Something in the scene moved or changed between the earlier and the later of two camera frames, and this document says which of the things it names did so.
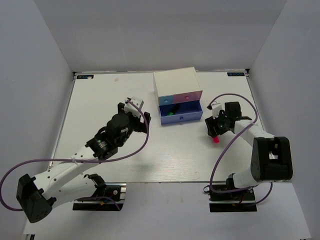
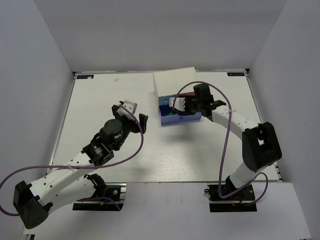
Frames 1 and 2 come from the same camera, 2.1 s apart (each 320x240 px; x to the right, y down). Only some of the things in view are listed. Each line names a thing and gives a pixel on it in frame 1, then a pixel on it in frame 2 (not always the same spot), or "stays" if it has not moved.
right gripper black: (211, 122) → (187, 112)
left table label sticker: (85, 77) stays
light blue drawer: (166, 100) stays
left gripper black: (140, 126) stays
